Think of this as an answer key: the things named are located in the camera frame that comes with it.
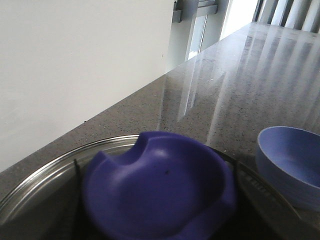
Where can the light blue bowl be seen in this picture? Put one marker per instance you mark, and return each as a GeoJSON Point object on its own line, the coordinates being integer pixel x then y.
{"type": "Point", "coordinates": [289, 159]}

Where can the grey window frame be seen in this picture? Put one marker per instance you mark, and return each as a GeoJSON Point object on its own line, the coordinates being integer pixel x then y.
{"type": "Point", "coordinates": [198, 24]}

